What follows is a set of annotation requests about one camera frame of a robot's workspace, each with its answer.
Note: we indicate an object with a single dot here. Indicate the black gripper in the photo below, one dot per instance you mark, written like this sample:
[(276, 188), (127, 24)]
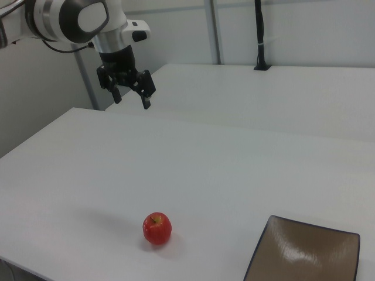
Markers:
[(118, 63)]

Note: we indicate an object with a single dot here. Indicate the red apple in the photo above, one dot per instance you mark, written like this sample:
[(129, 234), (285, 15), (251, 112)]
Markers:
[(157, 229)]

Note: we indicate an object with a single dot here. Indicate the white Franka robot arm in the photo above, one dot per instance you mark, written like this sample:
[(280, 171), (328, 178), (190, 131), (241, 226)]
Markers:
[(52, 17)]

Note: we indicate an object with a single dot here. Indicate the brown square ceramic plate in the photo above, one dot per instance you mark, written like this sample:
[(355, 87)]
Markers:
[(304, 251)]

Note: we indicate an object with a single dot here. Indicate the black pole with base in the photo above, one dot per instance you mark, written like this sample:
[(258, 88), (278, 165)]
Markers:
[(260, 35)]

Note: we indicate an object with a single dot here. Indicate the grey metal partition post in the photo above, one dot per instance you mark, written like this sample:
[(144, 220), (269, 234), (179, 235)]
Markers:
[(215, 32), (86, 82)]

